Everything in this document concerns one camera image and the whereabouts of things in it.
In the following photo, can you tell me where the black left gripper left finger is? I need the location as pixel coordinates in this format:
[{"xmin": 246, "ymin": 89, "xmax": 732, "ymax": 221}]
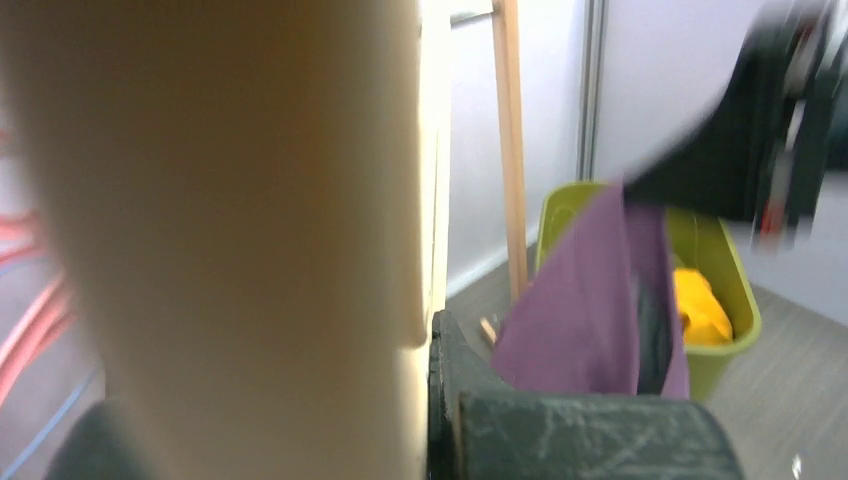
[{"xmin": 44, "ymin": 398, "xmax": 159, "ymax": 480}]

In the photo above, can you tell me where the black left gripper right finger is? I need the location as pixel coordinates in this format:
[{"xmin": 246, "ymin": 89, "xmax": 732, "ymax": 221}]
[{"xmin": 427, "ymin": 310, "xmax": 744, "ymax": 479}]

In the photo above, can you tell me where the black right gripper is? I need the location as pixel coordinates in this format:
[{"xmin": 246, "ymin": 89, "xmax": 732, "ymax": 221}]
[{"xmin": 624, "ymin": 1, "xmax": 847, "ymax": 243}]

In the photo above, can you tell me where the purple skirt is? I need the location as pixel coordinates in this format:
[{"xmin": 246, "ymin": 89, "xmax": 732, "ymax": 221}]
[{"xmin": 491, "ymin": 185, "xmax": 690, "ymax": 399}]

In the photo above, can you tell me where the yellow skirt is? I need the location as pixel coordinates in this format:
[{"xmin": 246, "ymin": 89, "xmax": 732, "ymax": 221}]
[{"xmin": 673, "ymin": 268, "xmax": 734, "ymax": 346}]

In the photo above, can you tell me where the beige wooden hanger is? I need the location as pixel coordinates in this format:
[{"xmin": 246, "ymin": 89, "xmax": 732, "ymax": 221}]
[{"xmin": 1, "ymin": 1, "xmax": 450, "ymax": 479}]

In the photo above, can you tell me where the pink empty hanger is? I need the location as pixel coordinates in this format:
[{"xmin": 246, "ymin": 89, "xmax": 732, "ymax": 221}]
[{"xmin": 0, "ymin": 132, "xmax": 77, "ymax": 405}]

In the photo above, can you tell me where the green plastic basket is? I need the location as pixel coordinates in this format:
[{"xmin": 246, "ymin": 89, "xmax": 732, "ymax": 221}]
[{"xmin": 535, "ymin": 181, "xmax": 762, "ymax": 403}]

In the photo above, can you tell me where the wooden clothes rack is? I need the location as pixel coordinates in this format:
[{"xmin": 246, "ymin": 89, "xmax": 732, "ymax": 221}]
[{"xmin": 450, "ymin": 0, "xmax": 531, "ymax": 346}]

